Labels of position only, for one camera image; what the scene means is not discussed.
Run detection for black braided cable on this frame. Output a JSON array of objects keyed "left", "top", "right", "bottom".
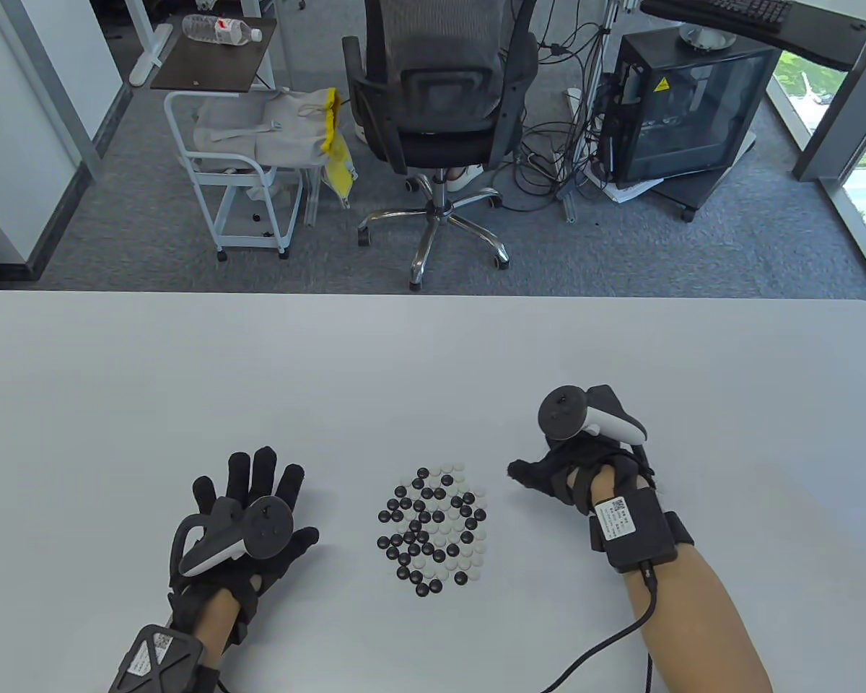
[{"left": 538, "top": 563, "right": 657, "bottom": 693}]

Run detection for person's left hand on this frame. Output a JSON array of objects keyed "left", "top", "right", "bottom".
[{"left": 166, "top": 446, "right": 320, "bottom": 644}]

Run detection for white bowl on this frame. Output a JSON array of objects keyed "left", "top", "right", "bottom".
[{"left": 678, "top": 22, "right": 737, "bottom": 53}]

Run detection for white papers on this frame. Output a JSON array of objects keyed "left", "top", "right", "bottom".
[{"left": 585, "top": 162, "right": 665, "bottom": 204}]

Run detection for white metal cart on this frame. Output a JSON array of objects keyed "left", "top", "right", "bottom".
[{"left": 164, "top": 90, "right": 305, "bottom": 262}]

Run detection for black framed wrist camera module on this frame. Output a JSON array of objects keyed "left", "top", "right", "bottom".
[{"left": 108, "top": 625, "right": 204, "bottom": 693}]

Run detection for yellow plastic bag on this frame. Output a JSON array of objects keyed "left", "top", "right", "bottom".
[{"left": 320, "top": 88, "right": 358, "bottom": 210}]

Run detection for tangle of black cables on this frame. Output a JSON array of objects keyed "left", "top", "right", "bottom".
[{"left": 502, "top": 0, "right": 621, "bottom": 214}]

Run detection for black desk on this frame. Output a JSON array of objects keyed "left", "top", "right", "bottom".
[{"left": 639, "top": 0, "right": 866, "bottom": 71}]

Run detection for black boxed wrist camera module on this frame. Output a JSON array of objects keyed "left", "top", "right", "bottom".
[{"left": 588, "top": 489, "right": 696, "bottom": 575}]

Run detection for black rolling platform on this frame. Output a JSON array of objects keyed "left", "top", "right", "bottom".
[{"left": 649, "top": 130, "right": 758, "bottom": 223}]

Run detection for small brown side table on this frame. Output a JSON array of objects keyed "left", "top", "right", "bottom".
[{"left": 150, "top": 14, "right": 279, "bottom": 93}]

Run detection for black mesh office chair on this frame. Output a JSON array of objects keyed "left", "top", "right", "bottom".
[{"left": 341, "top": 0, "right": 541, "bottom": 292}]

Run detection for clear plastic water bottle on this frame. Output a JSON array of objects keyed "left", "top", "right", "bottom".
[{"left": 182, "top": 13, "right": 263, "bottom": 46}]

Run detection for pile of mixed go stones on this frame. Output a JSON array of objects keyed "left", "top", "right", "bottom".
[{"left": 377, "top": 463, "right": 488, "bottom": 598}]

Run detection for white desk leg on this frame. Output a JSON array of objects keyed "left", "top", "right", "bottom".
[{"left": 126, "top": 0, "right": 175, "bottom": 89}]

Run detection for grey fabric bag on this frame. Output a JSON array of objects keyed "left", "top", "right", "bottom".
[{"left": 191, "top": 90, "right": 333, "bottom": 170}]

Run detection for aluminium profile stand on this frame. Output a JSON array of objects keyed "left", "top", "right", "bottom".
[{"left": 563, "top": 0, "right": 621, "bottom": 221}]

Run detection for person's right hand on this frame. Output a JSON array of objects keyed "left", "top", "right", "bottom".
[{"left": 507, "top": 433, "right": 657, "bottom": 515}]

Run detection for black computer tower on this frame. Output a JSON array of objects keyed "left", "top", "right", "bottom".
[{"left": 598, "top": 30, "right": 782, "bottom": 185}]

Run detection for black keyboard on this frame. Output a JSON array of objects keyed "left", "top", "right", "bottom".
[{"left": 704, "top": 0, "right": 795, "bottom": 33}]

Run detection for person's right forearm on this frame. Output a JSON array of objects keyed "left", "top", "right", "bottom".
[{"left": 592, "top": 466, "right": 773, "bottom": 693}]

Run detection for black white hand controller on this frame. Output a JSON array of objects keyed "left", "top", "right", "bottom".
[
  {"left": 538, "top": 385, "right": 648, "bottom": 445},
  {"left": 170, "top": 494, "right": 294, "bottom": 578}
]

